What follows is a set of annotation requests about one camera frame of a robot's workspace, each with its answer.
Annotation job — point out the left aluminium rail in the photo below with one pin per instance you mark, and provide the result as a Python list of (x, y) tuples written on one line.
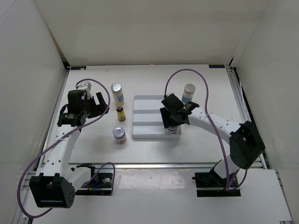
[(55, 112)]

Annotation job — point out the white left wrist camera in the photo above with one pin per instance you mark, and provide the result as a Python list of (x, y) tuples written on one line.
[(85, 86)]

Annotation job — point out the right blue corner label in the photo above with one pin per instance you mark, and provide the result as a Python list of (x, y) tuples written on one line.
[(216, 66)]

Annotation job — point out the blue corner label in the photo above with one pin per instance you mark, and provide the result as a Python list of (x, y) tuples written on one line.
[(216, 66), (77, 67)]

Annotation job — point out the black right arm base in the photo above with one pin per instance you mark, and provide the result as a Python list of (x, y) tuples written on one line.
[(208, 186)]

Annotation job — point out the white divided tray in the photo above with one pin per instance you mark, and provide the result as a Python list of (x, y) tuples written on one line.
[(147, 120)]

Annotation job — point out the front aluminium rail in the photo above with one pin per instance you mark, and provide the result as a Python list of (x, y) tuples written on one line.
[(205, 165)]

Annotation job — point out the right aluminium rail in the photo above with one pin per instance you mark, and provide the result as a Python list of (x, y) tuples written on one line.
[(240, 96)]

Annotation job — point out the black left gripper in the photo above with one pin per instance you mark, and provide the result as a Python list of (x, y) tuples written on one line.
[(98, 108)]

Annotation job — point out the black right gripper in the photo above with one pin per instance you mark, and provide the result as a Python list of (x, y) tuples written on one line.
[(167, 122)]

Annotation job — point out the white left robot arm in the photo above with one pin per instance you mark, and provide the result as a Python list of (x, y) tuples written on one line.
[(56, 184)]

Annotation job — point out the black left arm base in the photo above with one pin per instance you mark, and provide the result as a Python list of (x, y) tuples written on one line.
[(101, 184)]

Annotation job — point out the tall white shaker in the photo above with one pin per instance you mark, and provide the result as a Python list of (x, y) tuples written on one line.
[(188, 93), (117, 93)]

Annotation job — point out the red-lid jar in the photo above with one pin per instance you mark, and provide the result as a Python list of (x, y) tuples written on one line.
[(119, 134), (173, 130)]

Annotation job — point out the aluminium rail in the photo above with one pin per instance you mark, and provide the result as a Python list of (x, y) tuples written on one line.
[(240, 96), (205, 165), (55, 112)]

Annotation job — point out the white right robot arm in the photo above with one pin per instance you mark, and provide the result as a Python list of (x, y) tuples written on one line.
[(245, 142)]

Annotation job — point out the small yellow bottle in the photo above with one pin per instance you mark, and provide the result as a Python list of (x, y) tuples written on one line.
[(120, 113)]

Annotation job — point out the left blue corner label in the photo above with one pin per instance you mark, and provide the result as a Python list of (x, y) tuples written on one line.
[(77, 67)]

